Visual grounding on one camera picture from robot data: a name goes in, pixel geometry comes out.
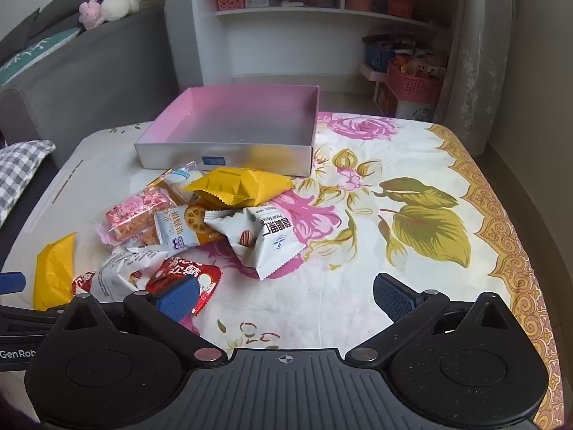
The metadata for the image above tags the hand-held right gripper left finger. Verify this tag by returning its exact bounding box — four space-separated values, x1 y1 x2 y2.
47 273 227 364

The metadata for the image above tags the pink biscuit packet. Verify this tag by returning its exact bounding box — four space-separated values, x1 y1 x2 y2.
97 186 180 247

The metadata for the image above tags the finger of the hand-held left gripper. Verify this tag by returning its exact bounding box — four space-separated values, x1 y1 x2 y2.
0 272 26 295
0 305 68 336

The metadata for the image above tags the teal cushion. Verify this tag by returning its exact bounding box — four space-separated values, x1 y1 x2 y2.
0 27 83 88

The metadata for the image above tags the white nut packet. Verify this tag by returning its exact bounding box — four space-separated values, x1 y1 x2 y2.
87 246 168 303
203 206 307 282

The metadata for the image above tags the clear bread packet blue label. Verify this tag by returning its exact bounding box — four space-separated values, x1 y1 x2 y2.
163 161 207 204

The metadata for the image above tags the red plastic basket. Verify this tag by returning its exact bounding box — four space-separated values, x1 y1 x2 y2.
387 0 415 19

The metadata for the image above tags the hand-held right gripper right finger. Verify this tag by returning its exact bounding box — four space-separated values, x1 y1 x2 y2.
345 272 526 363

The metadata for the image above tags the yellow snack packet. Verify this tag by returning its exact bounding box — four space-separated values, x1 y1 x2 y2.
33 232 78 312
183 167 296 210

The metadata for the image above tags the grey white checkered pillow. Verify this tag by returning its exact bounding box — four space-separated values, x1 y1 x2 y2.
0 140 57 227

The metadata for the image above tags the large pink plastic basket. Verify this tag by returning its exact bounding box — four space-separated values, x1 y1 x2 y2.
386 60 446 105

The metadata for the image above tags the grey sofa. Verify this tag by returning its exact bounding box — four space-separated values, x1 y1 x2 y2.
0 0 180 171

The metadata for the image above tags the white shelf unit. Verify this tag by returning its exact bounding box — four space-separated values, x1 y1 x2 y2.
187 0 468 95

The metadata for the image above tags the pale patterned curtain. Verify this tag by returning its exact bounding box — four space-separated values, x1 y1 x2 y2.
434 0 520 155

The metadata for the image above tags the blue storage crate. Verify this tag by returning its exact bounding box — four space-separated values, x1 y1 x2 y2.
362 36 404 75

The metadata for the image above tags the white pink plush toy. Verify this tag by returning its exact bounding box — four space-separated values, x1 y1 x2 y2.
78 0 140 28

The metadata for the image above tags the white orange cracker packet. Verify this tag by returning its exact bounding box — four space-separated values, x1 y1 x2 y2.
154 204 225 248

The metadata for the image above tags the silver box with pink inside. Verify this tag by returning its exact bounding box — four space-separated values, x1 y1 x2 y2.
134 84 322 179

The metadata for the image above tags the red snack packet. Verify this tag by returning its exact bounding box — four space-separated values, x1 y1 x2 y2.
145 256 223 319
72 271 97 297

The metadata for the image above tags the pale plastic stool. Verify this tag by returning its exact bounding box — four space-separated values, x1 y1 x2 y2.
358 62 395 115

